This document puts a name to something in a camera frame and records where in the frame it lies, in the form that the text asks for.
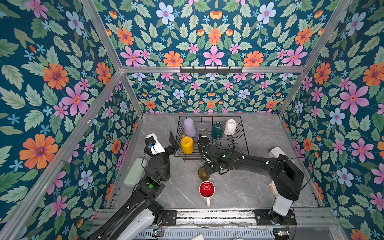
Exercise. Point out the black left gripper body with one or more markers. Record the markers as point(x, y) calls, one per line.
point(171, 151)

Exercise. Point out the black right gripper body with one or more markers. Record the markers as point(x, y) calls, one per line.
point(213, 163)

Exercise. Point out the black mug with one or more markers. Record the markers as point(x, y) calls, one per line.
point(203, 142)

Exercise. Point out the yellow mug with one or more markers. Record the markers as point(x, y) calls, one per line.
point(187, 145)

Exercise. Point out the green mug cream interior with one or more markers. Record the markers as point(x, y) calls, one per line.
point(217, 131)

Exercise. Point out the lilac plastic cup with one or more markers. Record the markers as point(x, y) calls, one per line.
point(189, 128)

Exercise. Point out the clear drinking glass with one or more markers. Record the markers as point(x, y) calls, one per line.
point(202, 129)

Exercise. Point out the white ceramic mug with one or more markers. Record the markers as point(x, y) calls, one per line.
point(230, 127)

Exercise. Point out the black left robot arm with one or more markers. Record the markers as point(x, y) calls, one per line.
point(141, 209)

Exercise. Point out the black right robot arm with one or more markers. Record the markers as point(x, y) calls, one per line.
point(287, 176)

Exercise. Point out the olive textured glass tumbler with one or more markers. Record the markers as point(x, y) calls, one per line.
point(203, 175)

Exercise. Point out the white mug red interior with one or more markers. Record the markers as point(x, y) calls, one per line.
point(207, 191)

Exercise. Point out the pale green sponge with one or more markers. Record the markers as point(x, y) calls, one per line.
point(136, 172)

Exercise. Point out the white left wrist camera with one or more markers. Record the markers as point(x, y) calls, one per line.
point(153, 146)

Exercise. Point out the black wire dish rack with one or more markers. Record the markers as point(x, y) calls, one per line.
point(237, 142)

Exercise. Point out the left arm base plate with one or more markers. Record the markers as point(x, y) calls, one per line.
point(167, 218)

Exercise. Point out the round pink wall clock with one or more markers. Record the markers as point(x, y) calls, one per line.
point(273, 188)

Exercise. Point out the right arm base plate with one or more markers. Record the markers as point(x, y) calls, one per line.
point(266, 217)

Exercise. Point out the dark wall hook rail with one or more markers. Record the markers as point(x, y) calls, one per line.
point(209, 70)

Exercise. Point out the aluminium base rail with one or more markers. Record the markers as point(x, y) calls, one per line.
point(245, 218)

